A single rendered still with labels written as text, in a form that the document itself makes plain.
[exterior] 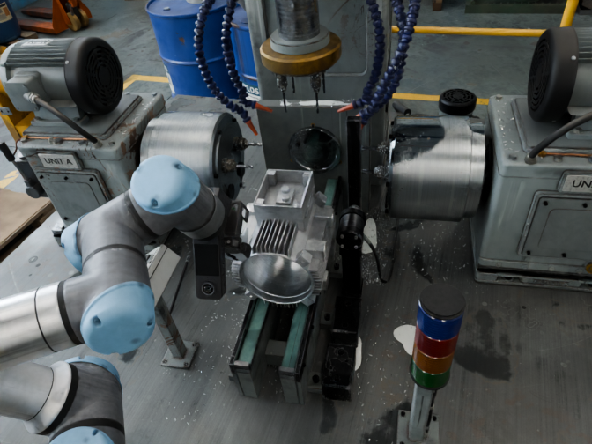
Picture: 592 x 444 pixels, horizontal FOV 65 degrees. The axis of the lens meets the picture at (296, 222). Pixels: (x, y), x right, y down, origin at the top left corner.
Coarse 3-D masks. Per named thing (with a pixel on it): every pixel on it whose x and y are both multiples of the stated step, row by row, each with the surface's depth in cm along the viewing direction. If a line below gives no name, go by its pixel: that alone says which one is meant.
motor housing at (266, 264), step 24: (312, 216) 99; (264, 240) 91; (288, 240) 91; (240, 264) 94; (264, 264) 105; (288, 264) 107; (312, 264) 92; (264, 288) 101; (288, 288) 102; (312, 288) 94
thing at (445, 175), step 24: (408, 120) 107; (432, 120) 106; (456, 120) 105; (384, 144) 116; (408, 144) 102; (432, 144) 101; (456, 144) 100; (480, 144) 101; (384, 168) 109; (408, 168) 102; (432, 168) 101; (456, 168) 100; (480, 168) 100; (408, 192) 104; (432, 192) 102; (456, 192) 101; (480, 192) 101; (408, 216) 110; (432, 216) 108; (456, 216) 106
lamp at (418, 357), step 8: (416, 352) 70; (416, 360) 71; (424, 360) 69; (432, 360) 68; (440, 360) 67; (448, 360) 68; (424, 368) 70; (432, 368) 69; (440, 368) 69; (448, 368) 70
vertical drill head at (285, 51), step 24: (288, 0) 92; (312, 0) 93; (288, 24) 96; (312, 24) 96; (264, 48) 102; (288, 48) 97; (312, 48) 97; (336, 48) 99; (288, 72) 98; (312, 72) 98
